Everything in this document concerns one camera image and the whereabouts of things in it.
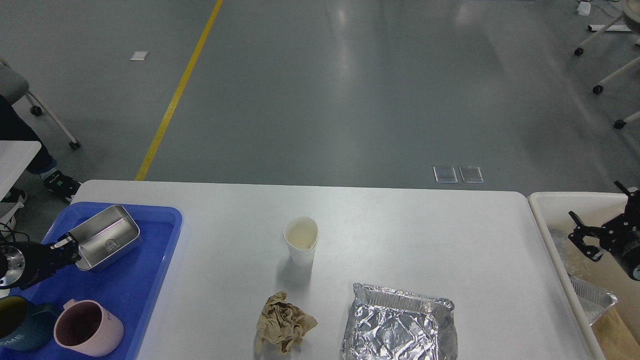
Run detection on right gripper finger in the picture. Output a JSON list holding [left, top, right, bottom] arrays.
[[614, 180, 640, 217], [568, 210, 608, 262]]

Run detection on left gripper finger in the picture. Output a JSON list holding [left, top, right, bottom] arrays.
[[49, 235, 82, 265]]

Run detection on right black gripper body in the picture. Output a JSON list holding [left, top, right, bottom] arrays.
[[602, 214, 640, 281]]

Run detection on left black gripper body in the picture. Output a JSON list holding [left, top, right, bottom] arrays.
[[0, 242, 56, 290]]

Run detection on small steel rectangular tin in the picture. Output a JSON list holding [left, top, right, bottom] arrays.
[[68, 204, 143, 272]]

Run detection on pink mug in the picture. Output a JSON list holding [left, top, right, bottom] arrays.
[[53, 299, 124, 357]]

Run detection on aluminium foil tray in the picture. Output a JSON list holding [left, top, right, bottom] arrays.
[[340, 282, 458, 360]]

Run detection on foil tray in bin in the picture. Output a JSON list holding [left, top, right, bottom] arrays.
[[567, 273, 618, 326]]

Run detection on dark blue mug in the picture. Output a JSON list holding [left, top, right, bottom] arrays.
[[0, 296, 62, 353]]

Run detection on black white sneaker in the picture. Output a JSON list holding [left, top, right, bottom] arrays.
[[42, 170, 82, 203]]

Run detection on blue plastic tray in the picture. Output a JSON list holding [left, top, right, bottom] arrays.
[[10, 203, 183, 360]]

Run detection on beige plastic waste bin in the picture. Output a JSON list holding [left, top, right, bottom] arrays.
[[528, 192, 639, 360]]

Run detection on white side table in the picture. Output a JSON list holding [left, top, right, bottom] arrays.
[[0, 140, 41, 199]]

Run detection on right clear floor plate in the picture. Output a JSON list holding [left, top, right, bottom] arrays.
[[458, 166, 484, 184]]

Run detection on clear floor plate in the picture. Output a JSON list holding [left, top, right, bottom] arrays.
[[433, 165, 458, 184], [458, 166, 484, 184]]

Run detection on left clear floor plate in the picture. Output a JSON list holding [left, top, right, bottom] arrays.
[[433, 165, 458, 184]]

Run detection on white chair base with castors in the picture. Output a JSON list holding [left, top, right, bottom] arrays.
[[574, 0, 640, 130]]

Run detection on crumpled brown paper napkin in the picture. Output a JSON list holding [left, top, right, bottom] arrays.
[[254, 291, 318, 356]]

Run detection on white paper cup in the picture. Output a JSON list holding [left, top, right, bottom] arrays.
[[283, 216, 319, 267]]

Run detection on black cables at left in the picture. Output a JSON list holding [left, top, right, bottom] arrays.
[[0, 222, 26, 248]]

